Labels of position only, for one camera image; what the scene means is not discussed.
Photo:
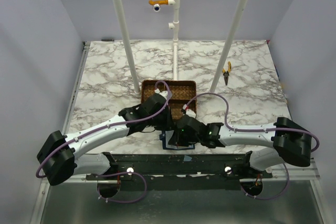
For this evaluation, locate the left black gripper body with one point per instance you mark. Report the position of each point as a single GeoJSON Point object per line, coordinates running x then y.
{"type": "Point", "coordinates": [163, 121]}

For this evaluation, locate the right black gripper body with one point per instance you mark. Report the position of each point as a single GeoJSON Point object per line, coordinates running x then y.
{"type": "Point", "coordinates": [178, 138]}

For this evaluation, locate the blue leather card holder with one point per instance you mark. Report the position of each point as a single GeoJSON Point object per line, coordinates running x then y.
{"type": "Point", "coordinates": [165, 136]}

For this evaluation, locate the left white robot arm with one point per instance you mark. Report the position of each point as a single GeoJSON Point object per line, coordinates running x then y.
{"type": "Point", "coordinates": [58, 156]}

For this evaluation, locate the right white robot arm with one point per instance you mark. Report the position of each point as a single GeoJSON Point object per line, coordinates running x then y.
{"type": "Point", "coordinates": [282, 142]}

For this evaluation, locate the woven brown divided tray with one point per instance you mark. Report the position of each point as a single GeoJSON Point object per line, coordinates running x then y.
{"type": "Point", "coordinates": [182, 92]}

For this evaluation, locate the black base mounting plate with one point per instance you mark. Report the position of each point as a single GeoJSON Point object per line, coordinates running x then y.
{"type": "Point", "coordinates": [134, 172]}

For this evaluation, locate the small blue white ball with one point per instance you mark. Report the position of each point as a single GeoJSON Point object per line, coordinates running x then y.
{"type": "Point", "coordinates": [156, 7]}

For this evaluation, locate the orange hook peg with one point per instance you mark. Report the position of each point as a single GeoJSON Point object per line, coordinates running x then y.
{"type": "Point", "coordinates": [158, 2]}

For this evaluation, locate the centre white pipe stand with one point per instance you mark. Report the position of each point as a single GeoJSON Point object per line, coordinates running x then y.
{"type": "Point", "coordinates": [175, 26]}

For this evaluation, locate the left white slanted pipe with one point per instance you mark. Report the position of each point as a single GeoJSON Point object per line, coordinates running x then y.
{"type": "Point", "coordinates": [118, 6]}

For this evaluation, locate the white slanted pipe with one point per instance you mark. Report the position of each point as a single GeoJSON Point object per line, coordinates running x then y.
{"type": "Point", "coordinates": [228, 42]}
{"type": "Point", "coordinates": [118, 6]}

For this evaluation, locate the right white slanted pipe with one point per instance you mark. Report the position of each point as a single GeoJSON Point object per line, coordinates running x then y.
{"type": "Point", "coordinates": [228, 42]}

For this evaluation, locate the yellow handled pliers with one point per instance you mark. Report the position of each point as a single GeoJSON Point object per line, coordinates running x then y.
{"type": "Point", "coordinates": [227, 72]}

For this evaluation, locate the aluminium rail frame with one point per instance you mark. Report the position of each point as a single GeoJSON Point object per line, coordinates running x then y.
{"type": "Point", "coordinates": [106, 86]}

